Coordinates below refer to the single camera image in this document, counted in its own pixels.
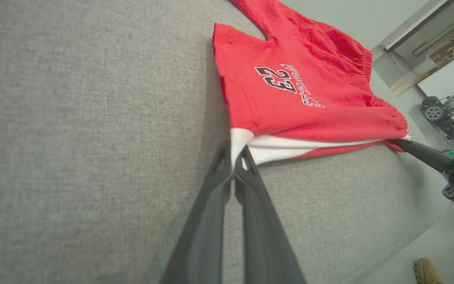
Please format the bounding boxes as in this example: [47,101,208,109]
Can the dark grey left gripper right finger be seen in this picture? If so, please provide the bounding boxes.
[234,145,306,284]

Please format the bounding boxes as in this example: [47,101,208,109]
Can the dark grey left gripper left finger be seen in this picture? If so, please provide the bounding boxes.
[160,142,232,284]

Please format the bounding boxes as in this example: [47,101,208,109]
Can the red shorts with number print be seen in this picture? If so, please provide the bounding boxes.
[211,0,411,168]

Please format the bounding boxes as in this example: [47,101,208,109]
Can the brown shoe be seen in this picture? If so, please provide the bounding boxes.
[414,258,444,284]

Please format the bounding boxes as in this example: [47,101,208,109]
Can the framed wall picture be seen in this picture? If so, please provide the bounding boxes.
[373,0,454,97]

